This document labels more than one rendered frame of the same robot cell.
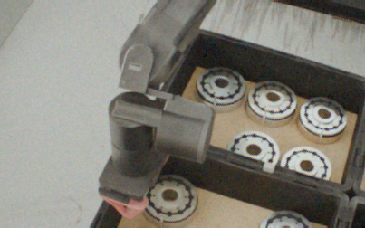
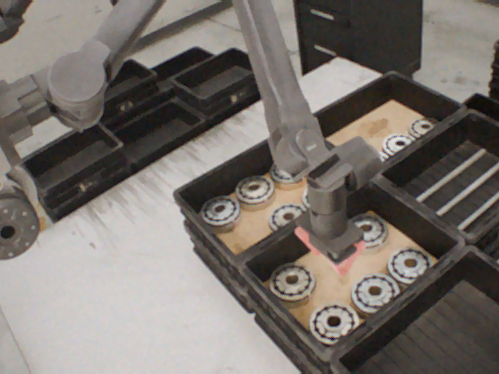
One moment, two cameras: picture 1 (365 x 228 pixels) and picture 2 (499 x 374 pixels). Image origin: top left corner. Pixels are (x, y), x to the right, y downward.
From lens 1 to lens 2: 57 cm
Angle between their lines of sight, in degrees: 28
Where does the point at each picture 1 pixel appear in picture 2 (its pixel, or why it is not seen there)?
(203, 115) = (360, 142)
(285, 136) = (284, 199)
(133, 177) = (345, 231)
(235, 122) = (252, 220)
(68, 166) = (185, 359)
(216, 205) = (312, 261)
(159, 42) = (304, 122)
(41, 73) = (79, 338)
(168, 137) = (362, 169)
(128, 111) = (329, 178)
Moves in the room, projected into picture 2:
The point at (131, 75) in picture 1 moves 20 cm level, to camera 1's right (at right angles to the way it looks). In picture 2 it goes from (314, 153) to (389, 89)
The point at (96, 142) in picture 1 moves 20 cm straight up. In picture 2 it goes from (179, 328) to (156, 281)
